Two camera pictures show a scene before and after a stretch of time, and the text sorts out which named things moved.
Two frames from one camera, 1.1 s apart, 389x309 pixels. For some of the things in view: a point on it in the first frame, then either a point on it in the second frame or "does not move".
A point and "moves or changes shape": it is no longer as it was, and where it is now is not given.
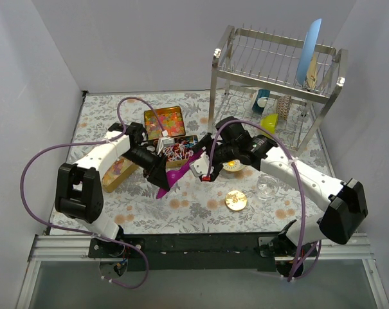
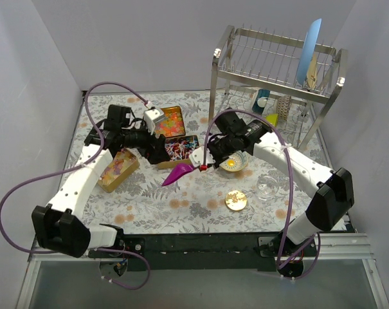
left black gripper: x=156 y=170 → x=154 y=147
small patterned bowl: x=200 y=166 → x=197 y=156
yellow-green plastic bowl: x=269 y=123 does not move
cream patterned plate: x=312 y=73 does not move
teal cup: x=261 y=101 does not move
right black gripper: x=211 y=158 → x=213 y=153
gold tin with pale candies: x=121 y=168 does not move
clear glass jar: x=267 y=187 does not move
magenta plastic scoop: x=173 y=176 moves or changes shape
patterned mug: x=283 y=104 does not move
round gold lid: x=236 y=200 does not move
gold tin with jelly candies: x=171 y=120 does not move
